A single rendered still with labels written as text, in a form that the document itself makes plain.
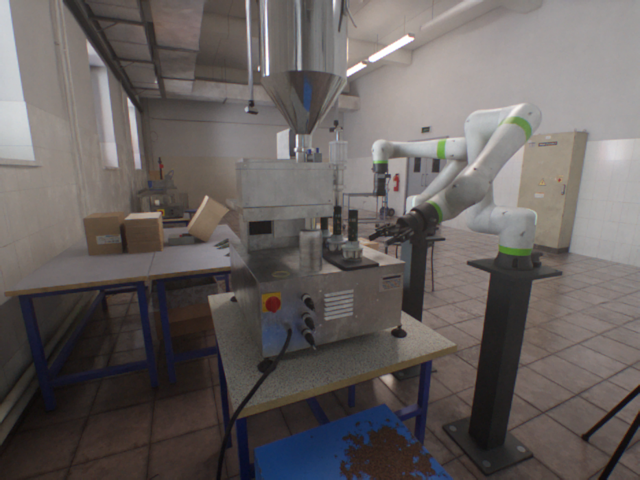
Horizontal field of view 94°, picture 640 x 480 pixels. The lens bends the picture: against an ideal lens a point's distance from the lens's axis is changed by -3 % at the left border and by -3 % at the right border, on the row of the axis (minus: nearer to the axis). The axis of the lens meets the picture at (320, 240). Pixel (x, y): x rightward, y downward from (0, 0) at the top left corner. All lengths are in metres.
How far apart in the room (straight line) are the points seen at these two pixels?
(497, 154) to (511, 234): 0.40
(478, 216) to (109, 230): 2.31
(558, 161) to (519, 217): 4.88
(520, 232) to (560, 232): 4.84
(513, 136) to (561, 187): 5.00
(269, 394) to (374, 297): 0.42
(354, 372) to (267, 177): 0.60
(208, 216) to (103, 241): 0.74
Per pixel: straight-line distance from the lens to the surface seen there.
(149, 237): 2.52
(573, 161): 6.29
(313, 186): 0.88
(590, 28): 7.01
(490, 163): 1.17
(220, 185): 11.24
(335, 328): 1.00
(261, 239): 1.19
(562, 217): 6.28
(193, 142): 11.22
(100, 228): 2.61
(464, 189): 1.08
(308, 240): 0.89
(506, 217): 1.48
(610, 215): 6.39
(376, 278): 1.01
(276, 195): 0.84
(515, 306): 1.56
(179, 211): 5.30
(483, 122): 1.46
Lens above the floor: 1.31
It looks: 12 degrees down
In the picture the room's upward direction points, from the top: straight up
